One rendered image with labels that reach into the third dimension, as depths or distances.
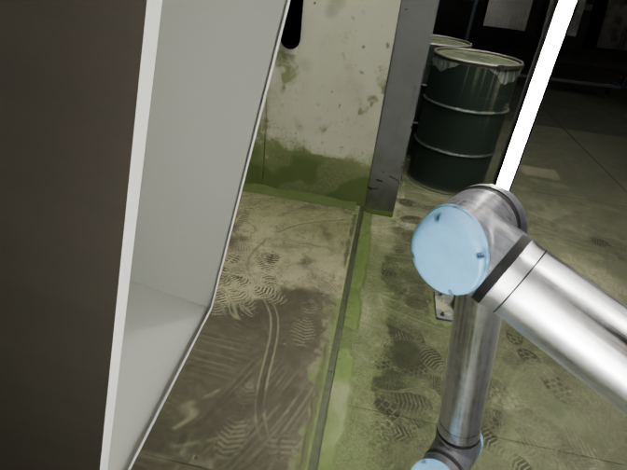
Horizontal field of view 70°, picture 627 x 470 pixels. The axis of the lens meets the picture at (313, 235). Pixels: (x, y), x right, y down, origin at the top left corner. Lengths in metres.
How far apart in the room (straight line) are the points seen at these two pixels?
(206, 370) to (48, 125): 1.35
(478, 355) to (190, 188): 0.72
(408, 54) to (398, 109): 0.28
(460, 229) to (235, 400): 1.15
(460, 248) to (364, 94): 2.02
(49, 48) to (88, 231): 0.16
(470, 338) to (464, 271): 0.28
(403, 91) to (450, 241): 1.99
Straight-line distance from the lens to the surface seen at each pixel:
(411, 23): 2.52
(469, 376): 0.94
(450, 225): 0.61
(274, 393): 1.63
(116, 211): 0.43
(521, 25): 7.42
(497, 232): 0.64
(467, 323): 0.87
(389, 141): 2.64
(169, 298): 1.30
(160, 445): 1.54
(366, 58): 2.54
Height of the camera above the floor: 1.30
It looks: 31 degrees down
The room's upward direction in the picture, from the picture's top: 7 degrees clockwise
